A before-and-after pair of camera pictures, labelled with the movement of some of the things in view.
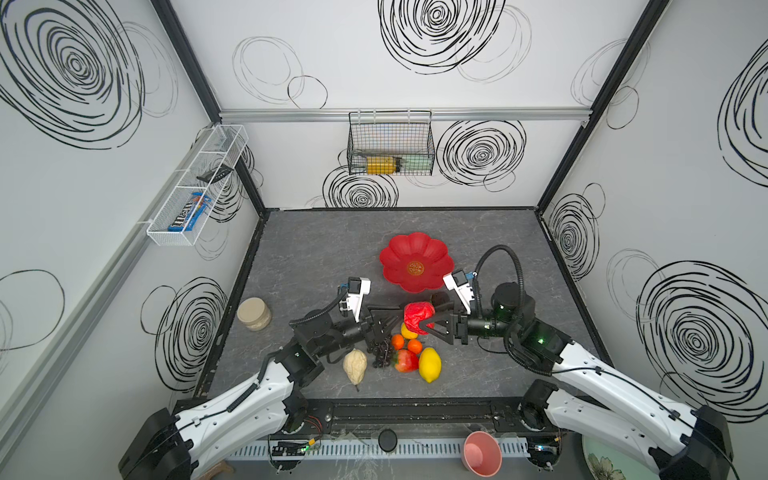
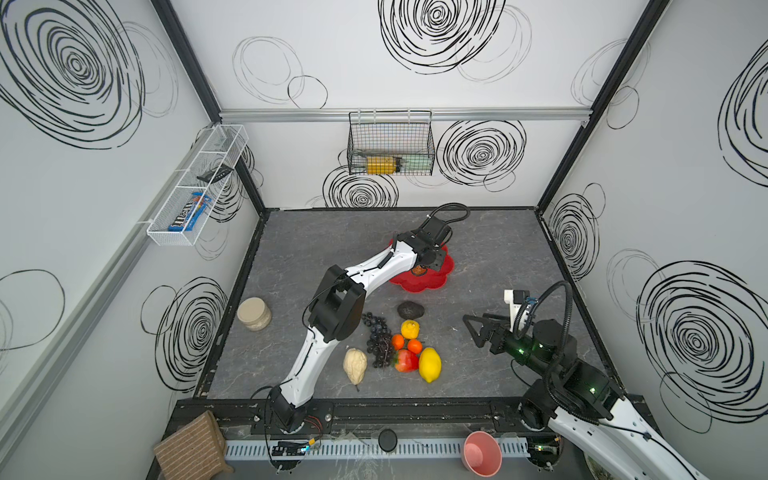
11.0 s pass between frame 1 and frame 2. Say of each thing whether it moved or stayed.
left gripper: moved
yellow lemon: stayed
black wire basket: stayed
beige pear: stayed
